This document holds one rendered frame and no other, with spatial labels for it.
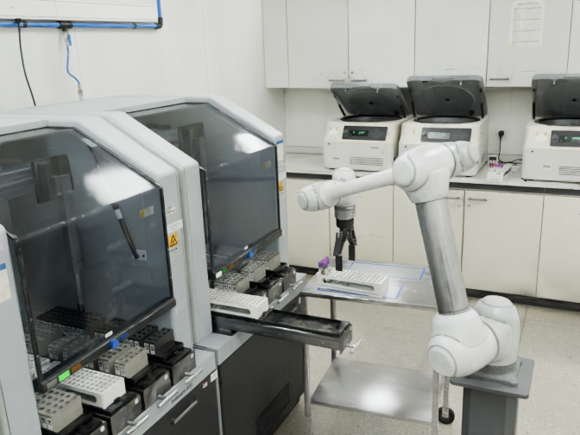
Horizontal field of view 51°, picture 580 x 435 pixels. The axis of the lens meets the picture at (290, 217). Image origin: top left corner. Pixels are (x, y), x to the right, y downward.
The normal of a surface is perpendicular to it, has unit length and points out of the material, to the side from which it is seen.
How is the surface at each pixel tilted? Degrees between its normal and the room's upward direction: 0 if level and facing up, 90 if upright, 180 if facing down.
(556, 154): 90
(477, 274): 90
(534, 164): 90
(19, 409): 90
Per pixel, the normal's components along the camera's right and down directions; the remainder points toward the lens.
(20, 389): 0.90, 0.08
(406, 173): -0.79, 0.10
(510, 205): -0.43, 0.26
